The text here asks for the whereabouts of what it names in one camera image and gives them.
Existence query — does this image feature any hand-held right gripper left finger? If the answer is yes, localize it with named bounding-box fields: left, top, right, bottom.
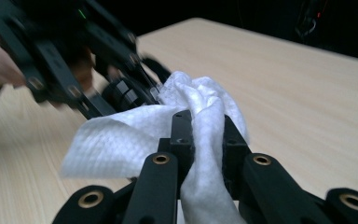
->
left=158, top=109, right=197, bottom=185

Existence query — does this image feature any dark equipment with red light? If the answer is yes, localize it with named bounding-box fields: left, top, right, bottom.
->
left=293, top=0, right=329, bottom=40

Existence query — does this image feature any white wet wipe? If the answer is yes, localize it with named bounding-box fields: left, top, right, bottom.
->
left=59, top=70, right=250, bottom=224

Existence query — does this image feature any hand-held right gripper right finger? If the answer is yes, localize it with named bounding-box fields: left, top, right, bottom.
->
left=222, top=114, right=252, bottom=200

